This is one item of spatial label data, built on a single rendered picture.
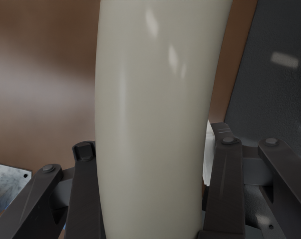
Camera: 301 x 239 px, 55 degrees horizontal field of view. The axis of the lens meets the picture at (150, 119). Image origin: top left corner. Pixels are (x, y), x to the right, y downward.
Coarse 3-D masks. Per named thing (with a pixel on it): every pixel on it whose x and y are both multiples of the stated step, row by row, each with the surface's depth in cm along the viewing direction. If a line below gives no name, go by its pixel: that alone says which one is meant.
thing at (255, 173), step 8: (216, 128) 17; (224, 128) 17; (216, 136) 16; (224, 136) 16; (232, 136) 15; (248, 152) 14; (256, 152) 13; (248, 160) 13; (256, 160) 13; (248, 168) 13; (256, 168) 13; (264, 168) 13; (248, 176) 13; (256, 176) 13; (264, 176) 13; (272, 176) 13; (256, 184) 13; (264, 184) 13; (272, 184) 13
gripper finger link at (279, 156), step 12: (264, 144) 13; (276, 144) 13; (264, 156) 12; (276, 156) 12; (288, 156) 12; (276, 168) 11; (288, 168) 11; (300, 168) 11; (276, 180) 11; (288, 180) 10; (300, 180) 10; (264, 192) 13; (276, 192) 11; (288, 192) 10; (300, 192) 10; (276, 204) 12; (288, 204) 10; (300, 204) 9; (276, 216) 12; (288, 216) 10; (300, 216) 9; (288, 228) 11; (300, 228) 9
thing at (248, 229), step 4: (204, 212) 119; (204, 216) 116; (248, 228) 118; (252, 228) 118; (256, 228) 119; (272, 228) 118; (248, 232) 115; (252, 232) 116; (256, 232) 117; (260, 232) 117; (248, 236) 113; (252, 236) 114; (256, 236) 114; (260, 236) 115
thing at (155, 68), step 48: (144, 0) 5; (192, 0) 5; (96, 48) 7; (144, 48) 6; (192, 48) 6; (96, 96) 7; (144, 96) 6; (192, 96) 6; (96, 144) 7; (144, 144) 6; (192, 144) 7; (144, 192) 7; (192, 192) 7
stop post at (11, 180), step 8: (0, 168) 127; (8, 168) 126; (16, 168) 126; (0, 176) 128; (8, 176) 128; (16, 176) 127; (24, 176) 125; (0, 184) 123; (8, 184) 124; (16, 184) 127; (24, 184) 128; (0, 192) 118; (8, 192) 121; (16, 192) 128; (0, 200) 116; (8, 200) 122; (0, 208) 118
